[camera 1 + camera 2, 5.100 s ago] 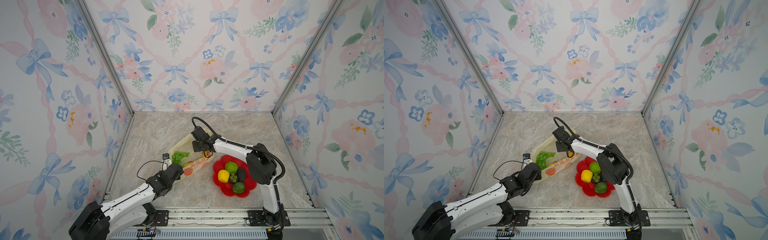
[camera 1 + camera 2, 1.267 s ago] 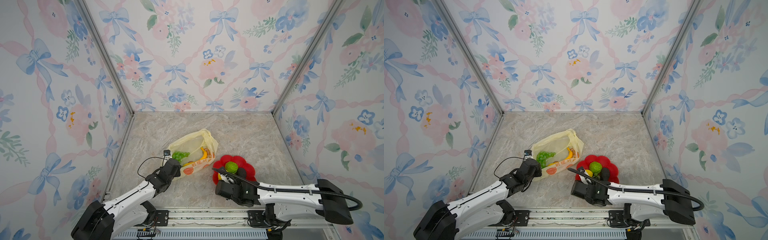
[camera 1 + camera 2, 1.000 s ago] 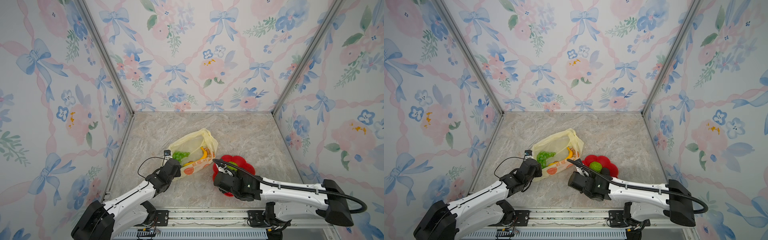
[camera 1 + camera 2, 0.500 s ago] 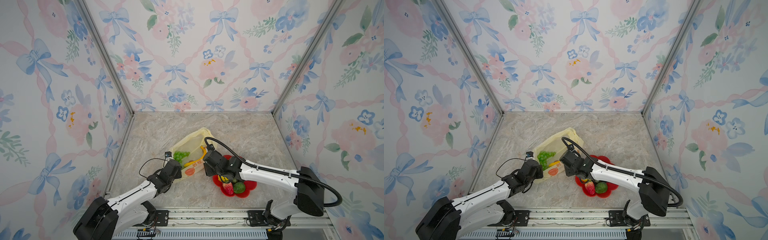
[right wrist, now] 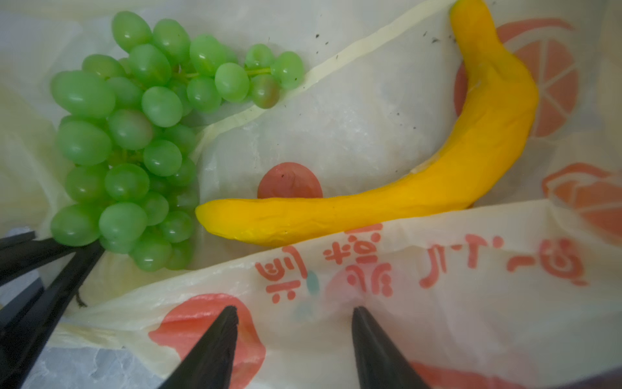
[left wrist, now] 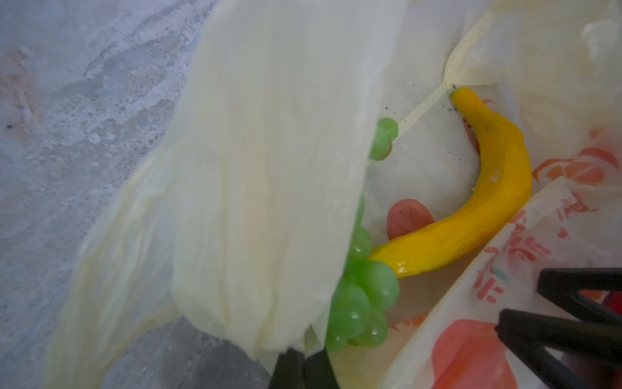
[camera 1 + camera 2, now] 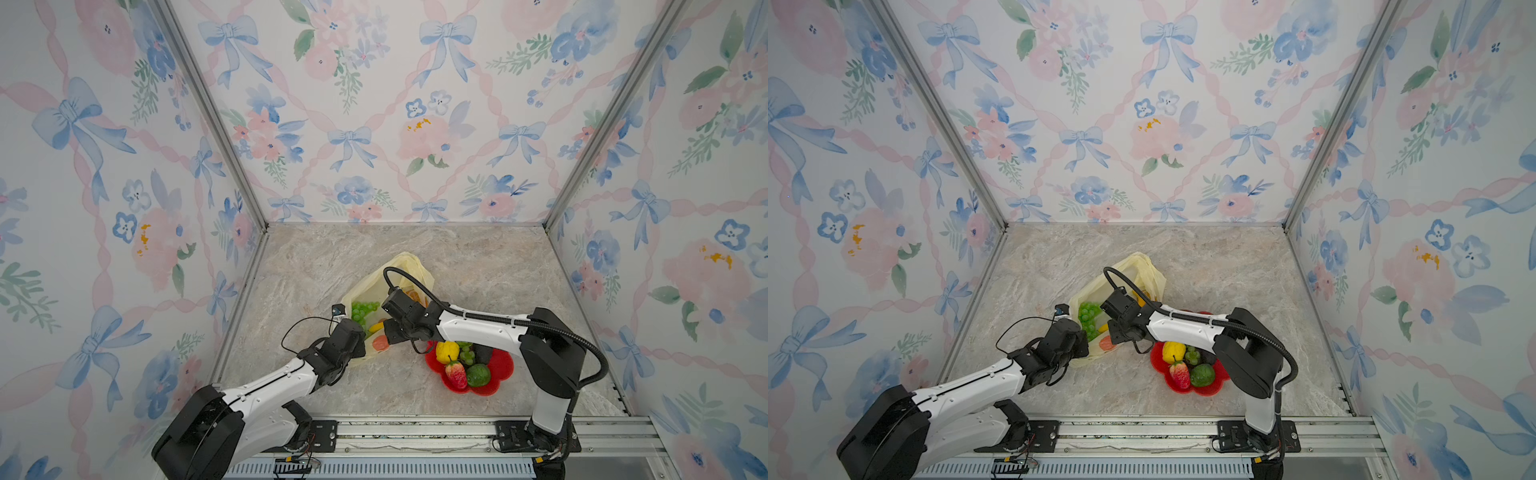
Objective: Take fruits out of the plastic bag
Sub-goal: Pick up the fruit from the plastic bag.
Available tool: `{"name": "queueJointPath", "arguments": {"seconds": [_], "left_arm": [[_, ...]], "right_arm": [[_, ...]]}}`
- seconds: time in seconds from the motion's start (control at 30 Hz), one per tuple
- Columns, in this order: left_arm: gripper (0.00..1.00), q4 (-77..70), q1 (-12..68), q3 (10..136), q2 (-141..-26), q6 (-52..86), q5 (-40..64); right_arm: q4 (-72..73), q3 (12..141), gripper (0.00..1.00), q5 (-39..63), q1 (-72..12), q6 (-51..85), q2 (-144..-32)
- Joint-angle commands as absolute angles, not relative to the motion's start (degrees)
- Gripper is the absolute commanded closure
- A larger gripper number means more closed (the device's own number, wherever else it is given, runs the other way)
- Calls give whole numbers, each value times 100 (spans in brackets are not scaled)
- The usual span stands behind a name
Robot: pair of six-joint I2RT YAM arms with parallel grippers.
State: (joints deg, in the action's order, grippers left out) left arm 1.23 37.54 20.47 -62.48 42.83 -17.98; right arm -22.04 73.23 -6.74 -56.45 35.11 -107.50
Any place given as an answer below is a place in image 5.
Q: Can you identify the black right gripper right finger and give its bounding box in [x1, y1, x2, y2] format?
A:
[351, 306, 430, 389]

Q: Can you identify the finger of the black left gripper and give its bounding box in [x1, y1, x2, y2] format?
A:
[0, 232, 73, 286]
[1, 242, 105, 388]

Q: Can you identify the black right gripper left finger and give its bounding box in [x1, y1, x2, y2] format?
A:
[160, 306, 239, 389]

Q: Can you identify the green grapes bunch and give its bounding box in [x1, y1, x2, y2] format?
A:
[50, 11, 305, 272]

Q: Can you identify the pale yellow plastic bag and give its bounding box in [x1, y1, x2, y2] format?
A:
[1, 1, 621, 388]

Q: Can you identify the yellow banana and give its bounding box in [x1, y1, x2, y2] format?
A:
[196, 1, 539, 247]

